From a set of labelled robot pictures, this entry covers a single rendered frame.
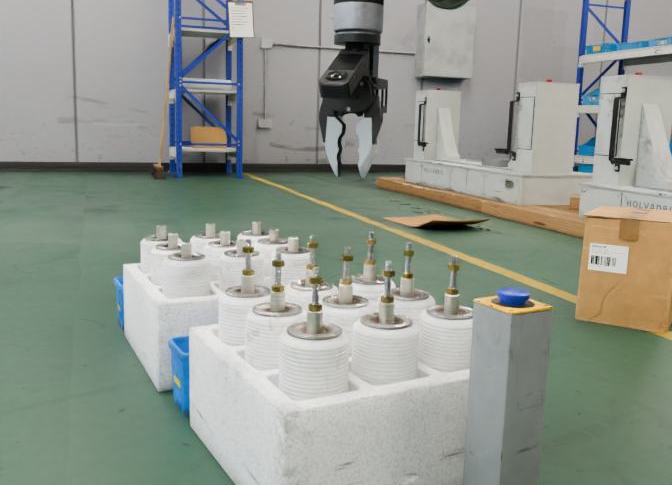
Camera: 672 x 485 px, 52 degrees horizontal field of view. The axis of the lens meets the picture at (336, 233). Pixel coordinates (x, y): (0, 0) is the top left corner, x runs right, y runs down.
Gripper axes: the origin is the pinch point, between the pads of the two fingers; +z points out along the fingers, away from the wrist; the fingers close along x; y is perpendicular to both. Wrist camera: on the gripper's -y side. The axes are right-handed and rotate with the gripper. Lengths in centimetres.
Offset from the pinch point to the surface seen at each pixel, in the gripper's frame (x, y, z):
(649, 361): -49, 73, 46
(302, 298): 8.8, 3.3, 22.2
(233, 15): 287, 457, -99
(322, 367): -4.6, -19.6, 24.5
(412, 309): -9.6, 5.6, 22.3
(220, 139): 308, 469, 12
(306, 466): -4.8, -24.4, 36.0
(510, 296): -27.1, -13.8, 13.6
